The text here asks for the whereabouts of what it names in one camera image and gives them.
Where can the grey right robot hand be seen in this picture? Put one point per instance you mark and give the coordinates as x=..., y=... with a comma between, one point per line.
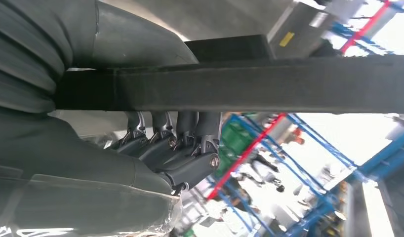
x=74, y=183

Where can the blue metal shelf rack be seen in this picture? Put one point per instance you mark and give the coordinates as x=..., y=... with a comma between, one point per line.
x=385, y=157

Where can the green panel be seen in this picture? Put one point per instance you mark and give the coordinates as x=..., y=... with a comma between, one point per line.
x=236, y=144

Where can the long red bar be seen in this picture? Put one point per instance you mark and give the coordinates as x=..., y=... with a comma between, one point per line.
x=247, y=155

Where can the grey computer case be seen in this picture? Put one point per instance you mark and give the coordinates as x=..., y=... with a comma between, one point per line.
x=300, y=29

